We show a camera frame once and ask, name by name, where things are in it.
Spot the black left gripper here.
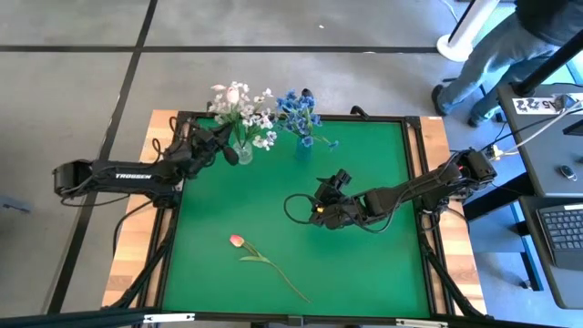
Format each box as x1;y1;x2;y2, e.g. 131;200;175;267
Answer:
166;121;240;181

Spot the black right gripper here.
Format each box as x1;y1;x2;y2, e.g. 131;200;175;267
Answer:
309;169;370;229

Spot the white artificial flower spray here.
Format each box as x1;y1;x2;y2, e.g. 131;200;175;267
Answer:
207;80;256;151
240;86;279;152

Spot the teal textured glass vase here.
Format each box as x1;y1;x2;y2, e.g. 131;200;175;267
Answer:
294;136;314;162

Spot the blue artificial flower spray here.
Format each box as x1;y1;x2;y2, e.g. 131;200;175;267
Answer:
291;113;341;151
275;88;320;138

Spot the clear textured glass vase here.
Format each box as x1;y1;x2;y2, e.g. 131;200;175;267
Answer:
232;139;254;166

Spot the green table mat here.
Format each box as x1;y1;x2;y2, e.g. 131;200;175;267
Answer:
161;117;432;319

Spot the black desk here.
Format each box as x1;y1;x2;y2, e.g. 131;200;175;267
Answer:
517;195;583;311
496;84;583;198

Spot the person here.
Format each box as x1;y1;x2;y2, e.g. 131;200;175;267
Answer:
430;0;583;129

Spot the white paper label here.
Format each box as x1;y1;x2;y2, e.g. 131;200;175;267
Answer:
512;94;583;116

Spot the black keyboard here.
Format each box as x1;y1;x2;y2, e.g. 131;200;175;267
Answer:
536;203;583;271

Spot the black slanted pole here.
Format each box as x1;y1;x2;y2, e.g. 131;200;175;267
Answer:
513;29;583;97

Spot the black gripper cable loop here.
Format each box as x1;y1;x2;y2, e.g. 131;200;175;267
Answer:
283;193;320;225

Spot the white floor stand post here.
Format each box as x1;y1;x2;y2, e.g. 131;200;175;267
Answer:
435;0;501;64

